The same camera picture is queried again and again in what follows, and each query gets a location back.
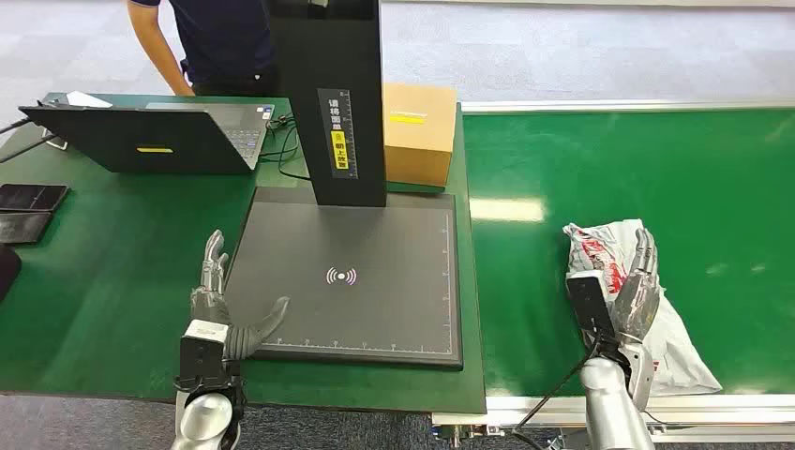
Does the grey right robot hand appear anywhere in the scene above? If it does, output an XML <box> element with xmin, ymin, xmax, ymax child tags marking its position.
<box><xmin>611</xmin><ymin>228</ymin><xmax>664</xmax><ymax>344</ymax></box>

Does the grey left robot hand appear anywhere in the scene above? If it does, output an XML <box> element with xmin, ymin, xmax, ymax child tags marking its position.
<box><xmin>189</xmin><ymin>230</ymin><xmax>292</xmax><ymax>355</ymax></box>

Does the white red printed plastic package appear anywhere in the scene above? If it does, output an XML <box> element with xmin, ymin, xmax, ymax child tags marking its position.
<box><xmin>562</xmin><ymin>218</ymin><xmax>724</xmax><ymax>398</ymax></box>

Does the black weighing platform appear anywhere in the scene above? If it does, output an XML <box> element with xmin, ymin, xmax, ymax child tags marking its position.
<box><xmin>223</xmin><ymin>185</ymin><xmax>465</xmax><ymax>372</ymax></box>

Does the black laptop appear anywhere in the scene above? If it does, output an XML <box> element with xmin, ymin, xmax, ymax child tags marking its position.
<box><xmin>18</xmin><ymin>102</ymin><xmax>277</xmax><ymax>175</ymax></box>

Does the black container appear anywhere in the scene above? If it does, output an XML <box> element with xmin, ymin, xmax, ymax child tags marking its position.
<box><xmin>0</xmin><ymin>244</ymin><xmax>23</xmax><ymax>306</ymax></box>

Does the white paper sheet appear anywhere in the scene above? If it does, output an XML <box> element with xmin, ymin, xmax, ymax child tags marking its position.
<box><xmin>64</xmin><ymin>90</ymin><xmax>113</xmax><ymax>110</ymax></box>

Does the person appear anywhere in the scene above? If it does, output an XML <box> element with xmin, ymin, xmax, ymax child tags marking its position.
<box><xmin>127</xmin><ymin>0</ymin><xmax>280</xmax><ymax>98</ymax></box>

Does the brown cardboard box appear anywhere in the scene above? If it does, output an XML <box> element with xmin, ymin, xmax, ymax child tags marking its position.
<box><xmin>382</xmin><ymin>82</ymin><xmax>459</xmax><ymax>189</ymax></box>

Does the black scanner column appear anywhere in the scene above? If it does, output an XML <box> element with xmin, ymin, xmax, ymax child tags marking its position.
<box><xmin>262</xmin><ymin>0</ymin><xmax>388</xmax><ymax>209</ymax></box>

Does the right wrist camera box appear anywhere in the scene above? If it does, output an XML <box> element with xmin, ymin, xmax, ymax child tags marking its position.
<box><xmin>565</xmin><ymin>270</ymin><xmax>620</xmax><ymax>351</ymax></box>

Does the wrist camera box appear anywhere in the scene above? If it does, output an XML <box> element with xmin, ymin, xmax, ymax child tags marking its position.
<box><xmin>565</xmin><ymin>270</ymin><xmax>620</xmax><ymax>351</ymax></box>
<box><xmin>178</xmin><ymin>319</ymin><xmax>231</xmax><ymax>391</ymax></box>

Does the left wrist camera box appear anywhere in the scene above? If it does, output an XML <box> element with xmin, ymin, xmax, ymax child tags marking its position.
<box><xmin>178</xmin><ymin>319</ymin><xmax>231</xmax><ymax>391</ymax></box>

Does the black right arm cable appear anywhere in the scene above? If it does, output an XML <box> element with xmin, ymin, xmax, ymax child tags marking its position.
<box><xmin>511</xmin><ymin>335</ymin><xmax>608</xmax><ymax>450</ymax></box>

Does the aluminium conveyor frame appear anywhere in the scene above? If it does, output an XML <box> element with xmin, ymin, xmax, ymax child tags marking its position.
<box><xmin>431</xmin><ymin>98</ymin><xmax>795</xmax><ymax>446</ymax></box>

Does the black cable bundle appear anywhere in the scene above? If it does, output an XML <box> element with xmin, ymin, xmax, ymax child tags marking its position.
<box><xmin>259</xmin><ymin>112</ymin><xmax>312</xmax><ymax>183</ymax></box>

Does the black laptop cable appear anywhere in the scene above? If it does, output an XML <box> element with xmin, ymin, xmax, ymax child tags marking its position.
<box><xmin>0</xmin><ymin>116</ymin><xmax>53</xmax><ymax>165</ymax></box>

